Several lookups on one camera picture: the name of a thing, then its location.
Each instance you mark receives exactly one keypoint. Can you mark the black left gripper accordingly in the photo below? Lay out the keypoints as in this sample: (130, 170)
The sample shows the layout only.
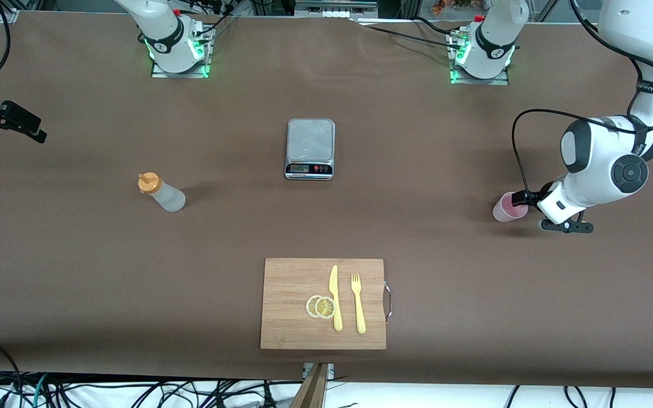
(526, 197)

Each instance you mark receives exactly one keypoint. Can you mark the yellow plastic fork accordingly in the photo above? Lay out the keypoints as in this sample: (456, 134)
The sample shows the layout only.
(359, 306)

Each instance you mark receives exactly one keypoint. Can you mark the lemon slice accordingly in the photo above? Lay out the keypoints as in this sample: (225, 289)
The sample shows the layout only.
(309, 306)
(325, 307)

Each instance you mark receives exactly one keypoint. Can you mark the metal table bracket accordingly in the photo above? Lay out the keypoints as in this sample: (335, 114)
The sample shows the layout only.
(331, 369)

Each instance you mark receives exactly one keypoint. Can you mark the orange-capped squeeze bottle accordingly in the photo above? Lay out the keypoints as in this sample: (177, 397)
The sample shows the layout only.
(168, 195)

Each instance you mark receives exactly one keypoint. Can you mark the pink plastic cup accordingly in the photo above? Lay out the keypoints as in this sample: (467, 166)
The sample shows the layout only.
(503, 212)

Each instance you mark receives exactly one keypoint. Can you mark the wooden cutting board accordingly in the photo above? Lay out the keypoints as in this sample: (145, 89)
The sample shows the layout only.
(289, 306)

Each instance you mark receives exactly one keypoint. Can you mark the wooden beam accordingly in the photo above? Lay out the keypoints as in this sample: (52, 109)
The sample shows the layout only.
(312, 391)

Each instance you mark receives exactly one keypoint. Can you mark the yellow plastic knife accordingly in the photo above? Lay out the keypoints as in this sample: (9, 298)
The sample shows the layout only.
(335, 300)

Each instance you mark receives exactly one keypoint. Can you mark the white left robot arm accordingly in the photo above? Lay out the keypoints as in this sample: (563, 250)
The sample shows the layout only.
(593, 170)

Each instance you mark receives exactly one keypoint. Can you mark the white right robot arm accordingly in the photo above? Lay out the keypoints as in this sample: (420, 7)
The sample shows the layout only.
(165, 39)

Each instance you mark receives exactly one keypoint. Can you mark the silver digital kitchen scale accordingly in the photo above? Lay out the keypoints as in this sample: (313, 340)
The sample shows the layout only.
(310, 141)

